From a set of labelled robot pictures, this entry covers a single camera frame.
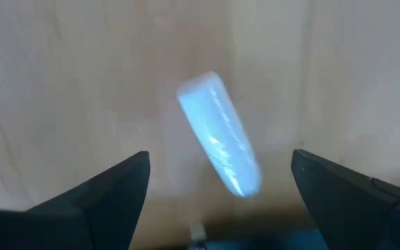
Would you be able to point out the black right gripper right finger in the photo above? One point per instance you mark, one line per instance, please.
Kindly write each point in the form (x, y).
(352, 205)

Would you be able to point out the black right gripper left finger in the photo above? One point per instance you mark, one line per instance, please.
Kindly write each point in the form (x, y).
(92, 208)

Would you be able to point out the white gauze roll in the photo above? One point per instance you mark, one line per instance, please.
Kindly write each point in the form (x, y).
(221, 135)

